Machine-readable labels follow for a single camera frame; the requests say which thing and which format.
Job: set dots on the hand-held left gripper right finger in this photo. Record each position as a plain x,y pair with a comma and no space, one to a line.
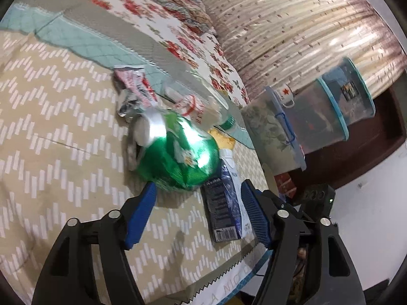
254,219

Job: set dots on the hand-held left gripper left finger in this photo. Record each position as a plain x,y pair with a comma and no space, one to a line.
140,216

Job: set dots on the blue white milk carton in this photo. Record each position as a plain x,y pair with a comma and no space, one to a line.
222,197

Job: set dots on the crushed green soda can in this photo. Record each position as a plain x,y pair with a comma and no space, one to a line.
181,155

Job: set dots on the yellow snack wrapper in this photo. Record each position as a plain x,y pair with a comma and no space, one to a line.
224,139

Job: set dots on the clear plastic bottle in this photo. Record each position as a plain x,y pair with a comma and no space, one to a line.
197,108

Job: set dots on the pink white snack wrapper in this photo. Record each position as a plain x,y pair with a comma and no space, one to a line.
133,81

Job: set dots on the red cardboard box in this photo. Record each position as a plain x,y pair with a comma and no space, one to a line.
284,184

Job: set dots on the dark wooden cabinet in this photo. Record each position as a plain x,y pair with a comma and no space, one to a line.
375,143

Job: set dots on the clear storage box teal lid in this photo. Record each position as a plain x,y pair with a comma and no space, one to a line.
314,114

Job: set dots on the clear storage box dark label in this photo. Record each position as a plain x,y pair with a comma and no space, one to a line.
349,95

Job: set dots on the white enamel mug red star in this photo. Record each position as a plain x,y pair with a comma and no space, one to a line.
286,95

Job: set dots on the floral bed sheet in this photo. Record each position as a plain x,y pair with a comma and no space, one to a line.
190,47

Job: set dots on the beige leaf print curtain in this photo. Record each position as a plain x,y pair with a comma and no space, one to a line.
286,22

